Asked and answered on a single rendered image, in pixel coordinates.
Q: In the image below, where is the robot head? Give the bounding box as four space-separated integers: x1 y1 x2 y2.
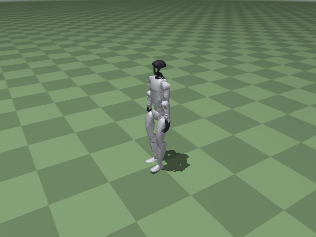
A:
152 60 166 79

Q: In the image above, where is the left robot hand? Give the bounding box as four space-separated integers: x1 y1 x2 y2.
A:
162 120 170 133

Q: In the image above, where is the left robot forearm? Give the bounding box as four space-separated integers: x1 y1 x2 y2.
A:
163 102 171 123

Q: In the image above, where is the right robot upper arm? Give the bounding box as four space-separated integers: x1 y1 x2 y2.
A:
147 76 152 97

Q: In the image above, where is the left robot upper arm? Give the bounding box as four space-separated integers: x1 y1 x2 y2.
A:
161 81 170 108

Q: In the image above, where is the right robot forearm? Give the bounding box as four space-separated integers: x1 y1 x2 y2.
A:
147 96 152 110

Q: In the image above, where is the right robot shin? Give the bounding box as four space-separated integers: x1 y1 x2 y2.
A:
150 139 157 159

